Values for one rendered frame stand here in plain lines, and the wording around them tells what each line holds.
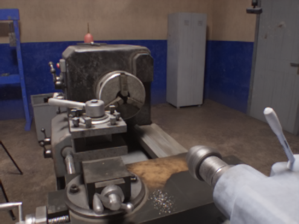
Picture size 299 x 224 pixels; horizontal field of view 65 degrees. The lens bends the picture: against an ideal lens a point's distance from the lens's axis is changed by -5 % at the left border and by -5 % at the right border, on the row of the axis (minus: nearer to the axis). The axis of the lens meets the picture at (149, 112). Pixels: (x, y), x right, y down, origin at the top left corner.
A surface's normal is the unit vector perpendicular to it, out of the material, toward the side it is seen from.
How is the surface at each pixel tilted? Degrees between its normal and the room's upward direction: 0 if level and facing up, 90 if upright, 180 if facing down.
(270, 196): 0
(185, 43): 90
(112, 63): 90
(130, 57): 90
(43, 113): 90
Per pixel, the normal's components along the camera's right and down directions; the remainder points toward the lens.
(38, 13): 0.36, 0.27
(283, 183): 0.00, -0.96
